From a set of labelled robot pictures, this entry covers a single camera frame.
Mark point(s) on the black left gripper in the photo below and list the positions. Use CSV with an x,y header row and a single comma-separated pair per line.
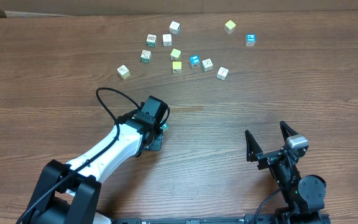
x,y
155,144

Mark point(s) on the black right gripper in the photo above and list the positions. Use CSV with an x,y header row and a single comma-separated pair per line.
x,y
269,156

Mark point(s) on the green top wooden block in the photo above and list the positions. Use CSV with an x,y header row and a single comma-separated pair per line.
x,y
165,127

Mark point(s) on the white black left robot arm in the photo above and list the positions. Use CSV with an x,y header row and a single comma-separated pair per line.
x,y
69,193

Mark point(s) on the yellow S wooden block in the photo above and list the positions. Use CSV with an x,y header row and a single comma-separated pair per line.
x,y
123,71

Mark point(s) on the yellow top wooden block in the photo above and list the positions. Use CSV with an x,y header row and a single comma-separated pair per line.
x,y
176,67

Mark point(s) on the blue T wooden block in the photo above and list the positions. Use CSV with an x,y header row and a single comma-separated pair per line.
x,y
222,73

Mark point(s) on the green framed wooden block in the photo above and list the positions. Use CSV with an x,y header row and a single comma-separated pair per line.
x,y
145,56

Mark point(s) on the blue top wooden block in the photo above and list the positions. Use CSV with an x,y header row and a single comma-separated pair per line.
x,y
194,61

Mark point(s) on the pale yellow top block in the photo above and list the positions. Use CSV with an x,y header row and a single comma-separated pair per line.
x,y
175,55

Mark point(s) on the plain white wooden block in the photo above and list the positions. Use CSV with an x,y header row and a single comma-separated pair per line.
x,y
207,65

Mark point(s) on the dark red wooden block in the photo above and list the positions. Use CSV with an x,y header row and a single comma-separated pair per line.
x,y
167,40

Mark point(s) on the green B wooden block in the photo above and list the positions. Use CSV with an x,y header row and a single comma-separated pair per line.
x,y
151,40

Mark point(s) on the far blue wooden block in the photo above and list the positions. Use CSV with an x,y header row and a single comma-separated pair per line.
x,y
250,40

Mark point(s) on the teal J wooden block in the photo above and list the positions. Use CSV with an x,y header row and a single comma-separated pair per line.
x,y
174,27

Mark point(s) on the far yellow wooden block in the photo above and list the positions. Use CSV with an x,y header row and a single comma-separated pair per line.
x,y
229,27

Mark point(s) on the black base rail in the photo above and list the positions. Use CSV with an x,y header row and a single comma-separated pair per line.
x,y
191,221

